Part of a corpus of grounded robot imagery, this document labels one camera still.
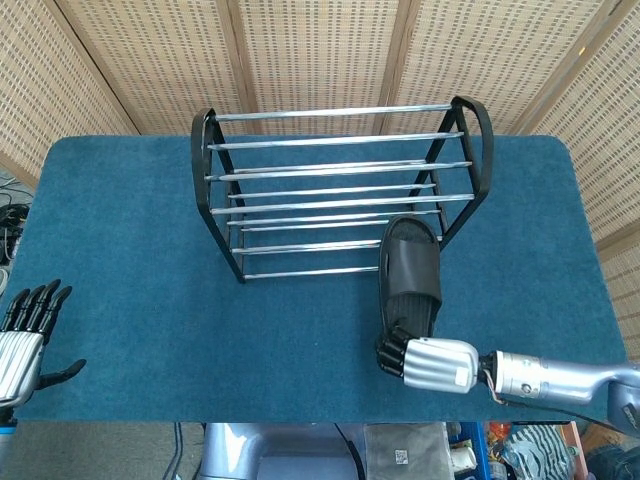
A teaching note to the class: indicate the blue carpet table cover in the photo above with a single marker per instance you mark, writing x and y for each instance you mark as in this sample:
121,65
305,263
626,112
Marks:
150,300

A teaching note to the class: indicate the blue metal frame post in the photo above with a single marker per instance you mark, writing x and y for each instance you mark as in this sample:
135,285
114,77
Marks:
475,445

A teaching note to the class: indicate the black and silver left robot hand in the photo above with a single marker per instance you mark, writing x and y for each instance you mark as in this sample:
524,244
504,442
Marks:
17,357

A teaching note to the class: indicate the black and chrome shoe rack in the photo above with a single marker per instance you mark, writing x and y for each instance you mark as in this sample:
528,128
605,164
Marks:
340,172

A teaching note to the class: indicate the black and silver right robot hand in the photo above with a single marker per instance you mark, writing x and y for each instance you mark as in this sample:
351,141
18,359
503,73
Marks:
437,362

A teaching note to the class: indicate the black and white striped cloth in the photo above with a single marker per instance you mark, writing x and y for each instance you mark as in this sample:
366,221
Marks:
542,447

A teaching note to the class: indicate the white paper cup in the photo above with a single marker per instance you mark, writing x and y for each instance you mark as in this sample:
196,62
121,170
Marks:
462,456

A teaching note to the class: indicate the grey cloth with QR label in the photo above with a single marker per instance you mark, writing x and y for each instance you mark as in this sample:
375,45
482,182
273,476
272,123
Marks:
405,445

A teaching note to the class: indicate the black rubber slipper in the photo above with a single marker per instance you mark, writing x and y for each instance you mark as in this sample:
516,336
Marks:
412,270

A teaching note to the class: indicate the silver robot base body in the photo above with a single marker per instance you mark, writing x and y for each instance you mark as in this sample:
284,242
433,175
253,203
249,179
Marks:
280,450

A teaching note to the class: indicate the woven bamboo folding screen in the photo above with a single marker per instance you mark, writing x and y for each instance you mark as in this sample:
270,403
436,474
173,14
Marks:
320,50

